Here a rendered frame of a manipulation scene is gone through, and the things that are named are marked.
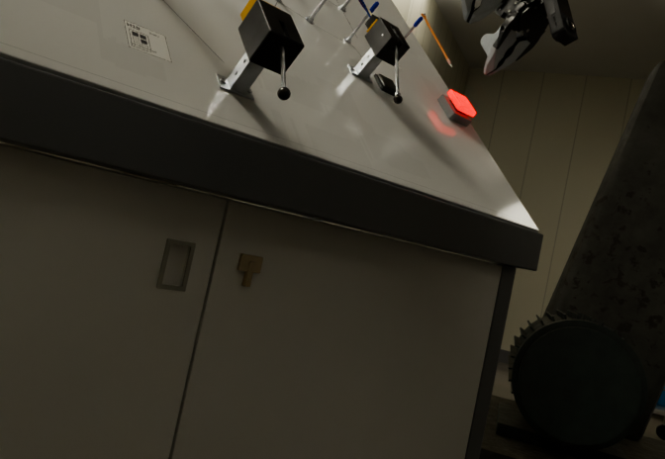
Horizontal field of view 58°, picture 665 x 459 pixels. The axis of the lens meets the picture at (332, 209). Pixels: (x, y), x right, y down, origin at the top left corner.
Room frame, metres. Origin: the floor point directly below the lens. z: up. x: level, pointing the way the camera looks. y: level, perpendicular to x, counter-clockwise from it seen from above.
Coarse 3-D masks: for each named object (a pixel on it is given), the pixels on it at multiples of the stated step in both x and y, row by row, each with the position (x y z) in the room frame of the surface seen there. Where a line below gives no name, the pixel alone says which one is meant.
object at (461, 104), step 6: (450, 90) 1.12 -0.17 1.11; (450, 96) 1.11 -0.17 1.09; (456, 96) 1.11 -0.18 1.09; (462, 96) 1.13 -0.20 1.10; (450, 102) 1.13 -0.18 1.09; (456, 102) 1.10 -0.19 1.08; (462, 102) 1.11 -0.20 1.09; (468, 102) 1.13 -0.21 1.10; (456, 108) 1.10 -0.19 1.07; (462, 108) 1.10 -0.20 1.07; (468, 108) 1.11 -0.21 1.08; (468, 114) 1.12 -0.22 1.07; (474, 114) 1.12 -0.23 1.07
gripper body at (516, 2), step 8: (512, 0) 1.03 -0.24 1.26; (520, 0) 1.01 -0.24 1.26; (528, 0) 1.00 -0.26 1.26; (536, 0) 1.00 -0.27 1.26; (504, 8) 1.04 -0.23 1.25; (512, 8) 1.03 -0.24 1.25; (520, 8) 1.01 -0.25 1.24; (528, 8) 1.00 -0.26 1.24; (536, 8) 1.01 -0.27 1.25; (544, 8) 1.01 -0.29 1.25; (504, 16) 1.04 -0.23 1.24; (520, 16) 1.01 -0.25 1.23; (528, 16) 1.01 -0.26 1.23; (536, 16) 1.02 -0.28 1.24; (544, 16) 1.03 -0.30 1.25; (520, 24) 1.02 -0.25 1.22; (528, 24) 1.02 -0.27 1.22; (536, 24) 1.03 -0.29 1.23; (544, 24) 1.04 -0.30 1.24; (528, 32) 1.04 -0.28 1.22; (536, 32) 1.04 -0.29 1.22
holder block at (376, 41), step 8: (376, 24) 0.92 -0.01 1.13; (384, 24) 0.91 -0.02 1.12; (392, 24) 0.94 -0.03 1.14; (368, 32) 0.93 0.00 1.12; (376, 32) 0.92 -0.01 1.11; (384, 32) 0.90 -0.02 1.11; (392, 32) 0.91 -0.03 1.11; (400, 32) 0.94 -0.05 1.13; (368, 40) 0.93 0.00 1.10; (376, 40) 0.92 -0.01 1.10; (384, 40) 0.90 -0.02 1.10; (392, 40) 0.89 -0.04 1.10; (400, 40) 0.91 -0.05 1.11; (376, 48) 0.91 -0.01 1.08; (384, 48) 0.90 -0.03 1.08; (392, 48) 0.91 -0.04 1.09; (400, 48) 0.91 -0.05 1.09; (408, 48) 0.92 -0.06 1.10; (376, 56) 0.91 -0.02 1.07; (384, 56) 0.92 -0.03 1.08; (392, 56) 0.92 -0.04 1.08; (400, 56) 0.92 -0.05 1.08; (392, 64) 0.93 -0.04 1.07
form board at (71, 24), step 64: (0, 0) 0.53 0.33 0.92; (64, 0) 0.59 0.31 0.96; (128, 0) 0.66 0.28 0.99; (192, 0) 0.76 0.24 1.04; (320, 0) 1.08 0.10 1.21; (384, 0) 1.37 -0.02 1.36; (64, 64) 0.53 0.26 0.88; (128, 64) 0.59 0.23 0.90; (192, 64) 0.66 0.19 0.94; (320, 64) 0.89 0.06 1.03; (384, 64) 1.07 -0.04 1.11; (256, 128) 0.66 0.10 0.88; (320, 128) 0.76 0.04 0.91; (384, 128) 0.89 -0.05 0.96; (448, 128) 1.07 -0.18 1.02; (448, 192) 0.88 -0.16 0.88; (512, 192) 1.06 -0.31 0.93
